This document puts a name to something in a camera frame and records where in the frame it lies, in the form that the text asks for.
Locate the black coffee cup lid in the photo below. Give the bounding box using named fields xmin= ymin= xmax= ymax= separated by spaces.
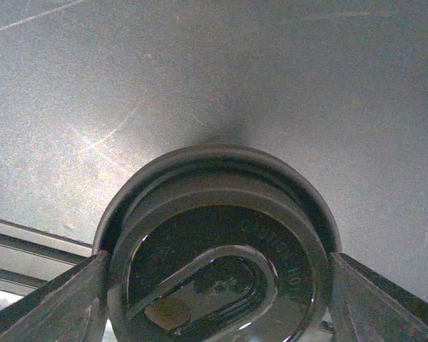
xmin=93 ymin=145 xmax=341 ymax=341

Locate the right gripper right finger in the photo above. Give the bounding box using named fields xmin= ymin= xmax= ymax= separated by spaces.
xmin=330 ymin=253 xmax=428 ymax=341

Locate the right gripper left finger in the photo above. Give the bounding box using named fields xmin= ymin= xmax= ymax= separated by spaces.
xmin=0 ymin=251 xmax=111 ymax=341

